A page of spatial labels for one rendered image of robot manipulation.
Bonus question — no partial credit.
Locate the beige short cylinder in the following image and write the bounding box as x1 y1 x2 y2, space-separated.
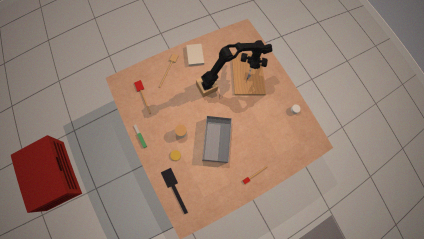
291 104 301 114

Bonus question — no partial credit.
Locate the yellow round disc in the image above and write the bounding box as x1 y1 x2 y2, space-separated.
170 150 181 161

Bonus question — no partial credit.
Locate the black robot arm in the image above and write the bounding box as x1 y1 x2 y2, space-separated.
201 40 273 90

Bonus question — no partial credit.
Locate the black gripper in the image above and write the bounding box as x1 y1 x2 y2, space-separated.
240 53 268 67

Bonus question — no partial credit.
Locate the grey roasting tin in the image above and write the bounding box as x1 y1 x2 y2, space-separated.
202 116 232 163

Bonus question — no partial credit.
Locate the black spatula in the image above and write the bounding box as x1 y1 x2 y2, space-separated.
161 168 188 214

